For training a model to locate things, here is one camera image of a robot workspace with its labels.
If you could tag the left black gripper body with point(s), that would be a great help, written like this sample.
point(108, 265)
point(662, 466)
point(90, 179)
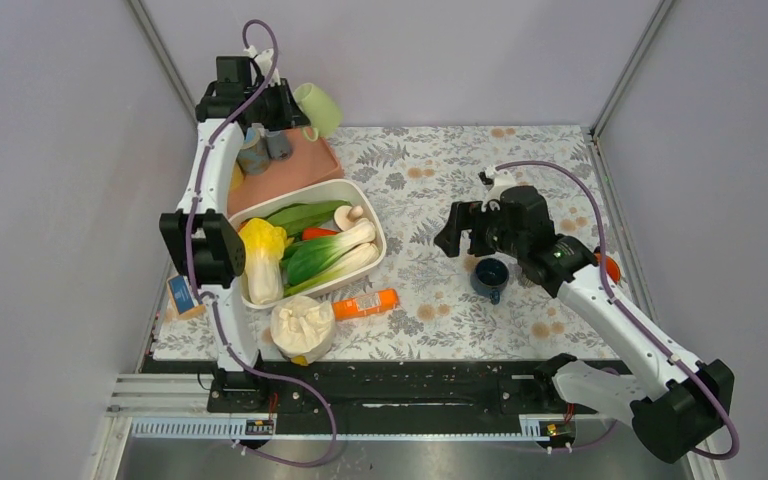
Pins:
point(272, 110)

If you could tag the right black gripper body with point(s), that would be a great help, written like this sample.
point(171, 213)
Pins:
point(494, 235)

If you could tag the navy round cup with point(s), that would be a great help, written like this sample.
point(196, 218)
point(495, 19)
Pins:
point(489, 279)

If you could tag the light green mug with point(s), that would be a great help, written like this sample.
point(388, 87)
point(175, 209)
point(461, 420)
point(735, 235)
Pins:
point(324, 114)

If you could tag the orange mug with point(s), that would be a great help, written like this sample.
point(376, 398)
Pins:
point(611, 266)

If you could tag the dark brown mug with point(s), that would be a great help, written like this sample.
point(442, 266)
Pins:
point(531, 275)

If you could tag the yellow cup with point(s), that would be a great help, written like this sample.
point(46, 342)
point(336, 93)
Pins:
point(237, 178)

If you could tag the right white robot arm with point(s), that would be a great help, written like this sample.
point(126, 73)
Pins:
point(672, 400)

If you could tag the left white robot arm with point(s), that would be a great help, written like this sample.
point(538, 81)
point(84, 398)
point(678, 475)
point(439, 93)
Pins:
point(202, 243)

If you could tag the light blue big mug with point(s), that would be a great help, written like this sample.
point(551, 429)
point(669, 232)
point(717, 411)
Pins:
point(253, 157)

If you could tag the floral table mat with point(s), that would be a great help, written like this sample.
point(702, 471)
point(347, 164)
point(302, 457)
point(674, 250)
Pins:
point(411, 177)

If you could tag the small grey blue cup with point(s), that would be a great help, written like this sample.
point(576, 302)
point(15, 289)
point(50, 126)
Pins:
point(278, 144)

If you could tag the lower bok choy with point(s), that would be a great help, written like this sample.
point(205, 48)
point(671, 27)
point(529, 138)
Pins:
point(357, 258)

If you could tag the bok choy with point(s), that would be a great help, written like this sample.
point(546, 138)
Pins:
point(313, 256)
point(357, 258)

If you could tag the orange tube package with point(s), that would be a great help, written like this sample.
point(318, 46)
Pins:
point(366, 305)

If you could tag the pink tray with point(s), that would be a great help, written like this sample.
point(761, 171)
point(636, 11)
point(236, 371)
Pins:
point(310, 163)

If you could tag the white mushroom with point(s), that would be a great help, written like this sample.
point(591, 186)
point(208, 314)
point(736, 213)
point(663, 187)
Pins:
point(346, 217)

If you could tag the green leaf vegetable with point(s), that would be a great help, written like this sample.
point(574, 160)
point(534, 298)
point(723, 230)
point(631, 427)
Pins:
point(295, 218)

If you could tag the red pepper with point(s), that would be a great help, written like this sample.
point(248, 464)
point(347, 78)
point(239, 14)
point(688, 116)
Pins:
point(317, 232)

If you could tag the upper bok choy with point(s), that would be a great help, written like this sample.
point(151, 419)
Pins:
point(313, 256)

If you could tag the yellow napa cabbage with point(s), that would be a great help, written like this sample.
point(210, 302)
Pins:
point(264, 249)

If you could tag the white vegetable tub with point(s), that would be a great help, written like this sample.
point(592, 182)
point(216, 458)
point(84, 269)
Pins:
point(338, 189)

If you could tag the cream cloth bag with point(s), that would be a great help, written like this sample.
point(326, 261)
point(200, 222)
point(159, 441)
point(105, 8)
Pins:
point(303, 329)

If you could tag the blue labelled box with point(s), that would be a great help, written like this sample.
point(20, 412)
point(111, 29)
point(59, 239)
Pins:
point(184, 303)

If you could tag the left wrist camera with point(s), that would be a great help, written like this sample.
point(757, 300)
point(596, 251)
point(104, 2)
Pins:
point(266, 61)

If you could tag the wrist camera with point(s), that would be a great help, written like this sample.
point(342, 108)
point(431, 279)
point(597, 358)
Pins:
point(498, 182)
point(266, 61)

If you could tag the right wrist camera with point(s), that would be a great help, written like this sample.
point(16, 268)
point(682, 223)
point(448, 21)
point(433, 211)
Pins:
point(498, 182)

